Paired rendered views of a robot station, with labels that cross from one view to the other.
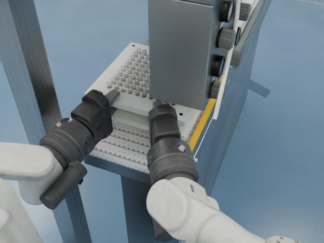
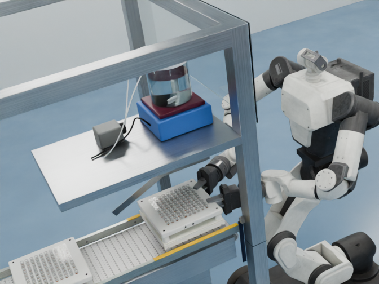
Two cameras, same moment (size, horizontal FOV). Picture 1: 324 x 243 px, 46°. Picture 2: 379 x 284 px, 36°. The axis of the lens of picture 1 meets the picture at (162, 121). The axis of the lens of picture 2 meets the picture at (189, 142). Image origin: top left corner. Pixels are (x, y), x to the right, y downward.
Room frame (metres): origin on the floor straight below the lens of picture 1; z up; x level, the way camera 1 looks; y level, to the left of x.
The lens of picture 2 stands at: (1.89, 1.33, 2.21)
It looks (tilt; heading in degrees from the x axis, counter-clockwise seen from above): 30 degrees down; 226
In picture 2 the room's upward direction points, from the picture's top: 9 degrees counter-clockwise
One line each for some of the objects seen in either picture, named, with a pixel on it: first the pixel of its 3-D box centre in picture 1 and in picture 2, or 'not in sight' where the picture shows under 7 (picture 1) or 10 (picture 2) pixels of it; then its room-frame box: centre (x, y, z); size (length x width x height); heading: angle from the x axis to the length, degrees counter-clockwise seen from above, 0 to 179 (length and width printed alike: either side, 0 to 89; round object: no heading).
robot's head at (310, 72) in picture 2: not in sight; (312, 63); (0.17, 0.25, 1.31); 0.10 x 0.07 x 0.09; 68
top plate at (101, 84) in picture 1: (154, 79); (179, 206); (0.74, 0.02, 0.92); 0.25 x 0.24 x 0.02; 68
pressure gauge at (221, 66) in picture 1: (218, 66); not in sight; (0.55, -0.10, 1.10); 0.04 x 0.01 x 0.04; 158
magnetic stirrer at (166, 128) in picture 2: not in sight; (172, 109); (0.68, 0.00, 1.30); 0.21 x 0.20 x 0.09; 68
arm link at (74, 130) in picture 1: (82, 128); (237, 195); (0.57, 0.17, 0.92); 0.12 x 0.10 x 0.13; 150
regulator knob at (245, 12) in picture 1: (243, 9); not in sight; (0.67, -0.15, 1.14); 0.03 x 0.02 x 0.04; 158
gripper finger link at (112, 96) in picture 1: (108, 98); (214, 198); (0.65, 0.12, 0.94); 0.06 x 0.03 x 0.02; 150
